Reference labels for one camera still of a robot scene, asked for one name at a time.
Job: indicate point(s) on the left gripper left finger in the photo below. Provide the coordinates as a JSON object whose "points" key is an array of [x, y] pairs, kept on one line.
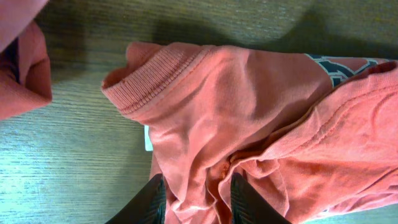
{"points": [[147, 207]]}

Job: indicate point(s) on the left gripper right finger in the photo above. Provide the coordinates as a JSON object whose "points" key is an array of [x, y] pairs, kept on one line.
{"points": [[249, 207]]}

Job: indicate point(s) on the orange-red t-shirt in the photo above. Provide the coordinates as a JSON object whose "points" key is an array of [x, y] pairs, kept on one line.
{"points": [[316, 136]]}

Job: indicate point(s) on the salmon folded shirt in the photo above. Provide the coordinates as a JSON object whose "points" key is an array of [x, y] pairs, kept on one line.
{"points": [[25, 64]]}

